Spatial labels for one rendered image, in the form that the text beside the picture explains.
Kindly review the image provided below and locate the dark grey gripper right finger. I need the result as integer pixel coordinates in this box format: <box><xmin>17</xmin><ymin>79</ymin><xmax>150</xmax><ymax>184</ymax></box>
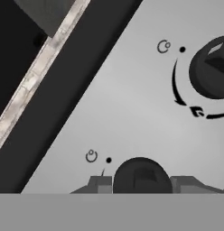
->
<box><xmin>169</xmin><ymin>175</ymin><xmax>224</xmax><ymax>195</ymax></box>

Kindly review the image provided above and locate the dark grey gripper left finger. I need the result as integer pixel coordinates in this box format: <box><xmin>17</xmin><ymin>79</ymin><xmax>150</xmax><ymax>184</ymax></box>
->
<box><xmin>70</xmin><ymin>175</ymin><xmax>114</xmax><ymax>195</ymax></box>

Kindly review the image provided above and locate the grey cupboard front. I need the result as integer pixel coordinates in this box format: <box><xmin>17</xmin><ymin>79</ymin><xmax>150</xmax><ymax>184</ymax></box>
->
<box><xmin>13</xmin><ymin>0</ymin><xmax>78</xmax><ymax>39</ymax></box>

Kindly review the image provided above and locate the grey and black hob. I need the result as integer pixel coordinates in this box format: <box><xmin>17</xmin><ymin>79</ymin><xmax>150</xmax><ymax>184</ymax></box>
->
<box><xmin>0</xmin><ymin>0</ymin><xmax>224</xmax><ymax>195</ymax></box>

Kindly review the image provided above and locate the black round hob knob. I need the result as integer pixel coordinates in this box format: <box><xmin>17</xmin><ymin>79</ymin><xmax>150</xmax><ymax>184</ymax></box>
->
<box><xmin>112</xmin><ymin>156</ymin><xmax>173</xmax><ymax>195</ymax></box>
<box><xmin>188</xmin><ymin>34</ymin><xmax>224</xmax><ymax>100</ymax></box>

